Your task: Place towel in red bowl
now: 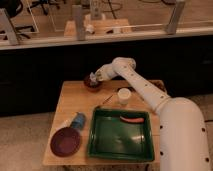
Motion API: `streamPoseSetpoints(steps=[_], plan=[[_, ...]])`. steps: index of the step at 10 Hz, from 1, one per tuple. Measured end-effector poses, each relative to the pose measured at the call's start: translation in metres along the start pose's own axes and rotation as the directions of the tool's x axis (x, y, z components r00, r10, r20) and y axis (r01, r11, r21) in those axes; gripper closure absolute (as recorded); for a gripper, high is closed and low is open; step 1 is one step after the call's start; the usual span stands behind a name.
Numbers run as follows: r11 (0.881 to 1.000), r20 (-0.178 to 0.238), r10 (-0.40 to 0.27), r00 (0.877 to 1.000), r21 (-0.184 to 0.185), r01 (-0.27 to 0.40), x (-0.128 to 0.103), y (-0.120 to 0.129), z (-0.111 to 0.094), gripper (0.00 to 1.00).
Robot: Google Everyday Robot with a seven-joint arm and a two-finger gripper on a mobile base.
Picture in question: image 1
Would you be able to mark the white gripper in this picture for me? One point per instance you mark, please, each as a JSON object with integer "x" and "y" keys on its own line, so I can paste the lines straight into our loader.
{"x": 101, "y": 75}

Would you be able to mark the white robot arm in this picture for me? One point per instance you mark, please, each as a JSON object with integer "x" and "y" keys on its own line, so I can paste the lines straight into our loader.
{"x": 183, "y": 135}

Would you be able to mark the small dark red bowl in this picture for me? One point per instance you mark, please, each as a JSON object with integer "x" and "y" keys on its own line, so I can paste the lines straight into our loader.
{"x": 91, "y": 86}

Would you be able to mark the wooden table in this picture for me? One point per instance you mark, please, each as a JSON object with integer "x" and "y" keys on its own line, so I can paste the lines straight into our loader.
{"x": 75, "y": 98}

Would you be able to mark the white plastic cup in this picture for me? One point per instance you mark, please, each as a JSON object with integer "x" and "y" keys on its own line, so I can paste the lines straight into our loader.
{"x": 124, "y": 95}

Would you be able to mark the wooden crate with items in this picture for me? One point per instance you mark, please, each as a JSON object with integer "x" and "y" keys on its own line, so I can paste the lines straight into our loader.
{"x": 99, "y": 27}

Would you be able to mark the red sausage toy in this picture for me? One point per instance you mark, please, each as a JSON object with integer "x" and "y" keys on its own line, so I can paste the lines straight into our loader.
{"x": 132, "y": 120}

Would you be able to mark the green plastic tray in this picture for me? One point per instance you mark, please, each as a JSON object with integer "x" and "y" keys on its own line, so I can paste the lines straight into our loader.
{"x": 112, "y": 138}

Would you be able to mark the dark red plate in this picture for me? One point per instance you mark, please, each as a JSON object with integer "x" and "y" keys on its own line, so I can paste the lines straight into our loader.
{"x": 65, "y": 142}

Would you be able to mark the black office chair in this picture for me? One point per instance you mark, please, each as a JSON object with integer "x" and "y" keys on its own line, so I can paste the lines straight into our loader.
{"x": 13, "y": 8}

